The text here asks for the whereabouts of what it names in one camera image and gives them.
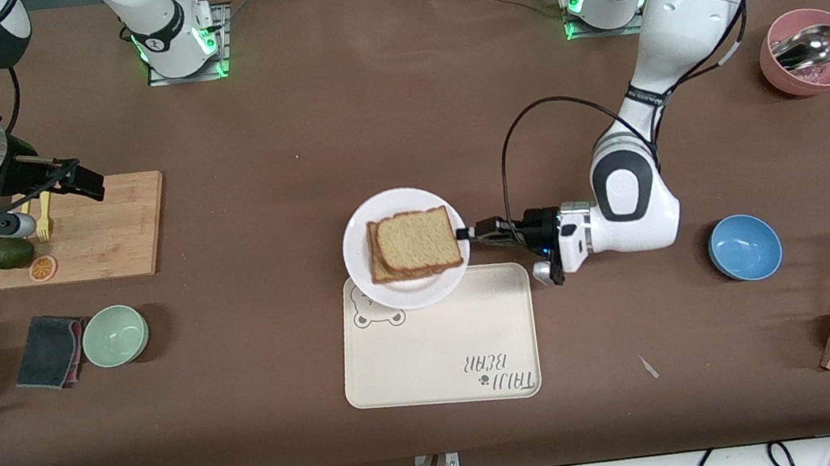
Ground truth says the dark grey sponge cloth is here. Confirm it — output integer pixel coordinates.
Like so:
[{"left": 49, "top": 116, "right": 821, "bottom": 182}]
[{"left": 7, "top": 310, "right": 91, "bottom": 394}]

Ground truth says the white round plate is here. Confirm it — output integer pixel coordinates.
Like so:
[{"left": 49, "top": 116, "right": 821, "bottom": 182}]
[{"left": 335, "top": 180, "right": 478, "bottom": 319}]

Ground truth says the dark green avocado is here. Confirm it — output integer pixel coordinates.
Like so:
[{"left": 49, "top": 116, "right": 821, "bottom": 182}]
[{"left": 0, "top": 234, "right": 38, "bottom": 273}]

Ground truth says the orange fruit slice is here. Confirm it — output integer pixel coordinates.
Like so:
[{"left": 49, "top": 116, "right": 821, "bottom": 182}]
[{"left": 26, "top": 253, "right": 61, "bottom": 285}]

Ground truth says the plain brown bread slice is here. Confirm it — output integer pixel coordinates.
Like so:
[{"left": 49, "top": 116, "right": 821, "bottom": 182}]
[{"left": 371, "top": 204, "right": 465, "bottom": 277}]

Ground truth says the beige bear print tray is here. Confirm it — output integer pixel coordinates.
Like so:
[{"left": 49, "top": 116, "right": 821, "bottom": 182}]
[{"left": 330, "top": 254, "right": 545, "bottom": 422}]

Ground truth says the pale green bowl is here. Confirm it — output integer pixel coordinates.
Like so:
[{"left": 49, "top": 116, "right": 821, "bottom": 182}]
[{"left": 77, "top": 301, "right": 154, "bottom": 371}]

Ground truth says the blue bowl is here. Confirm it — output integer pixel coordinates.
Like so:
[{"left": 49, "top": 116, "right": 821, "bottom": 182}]
[{"left": 704, "top": 208, "right": 787, "bottom": 287}]

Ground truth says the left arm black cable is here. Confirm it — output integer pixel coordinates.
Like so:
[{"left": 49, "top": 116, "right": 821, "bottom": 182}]
[{"left": 476, "top": 0, "right": 792, "bottom": 254}]

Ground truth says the wooden cutting board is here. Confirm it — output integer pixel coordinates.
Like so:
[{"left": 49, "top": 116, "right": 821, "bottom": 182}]
[{"left": 0, "top": 169, "right": 176, "bottom": 296}]

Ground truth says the toasted bread slice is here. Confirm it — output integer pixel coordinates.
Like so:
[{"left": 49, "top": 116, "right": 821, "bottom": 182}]
[{"left": 364, "top": 215, "right": 430, "bottom": 285}]

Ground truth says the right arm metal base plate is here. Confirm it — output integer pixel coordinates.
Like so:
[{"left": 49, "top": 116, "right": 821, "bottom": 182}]
[{"left": 139, "top": 2, "right": 237, "bottom": 90}]

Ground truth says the yellow plastic fork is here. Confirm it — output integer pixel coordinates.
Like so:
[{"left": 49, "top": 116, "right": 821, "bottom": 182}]
[{"left": 30, "top": 190, "right": 58, "bottom": 243}]

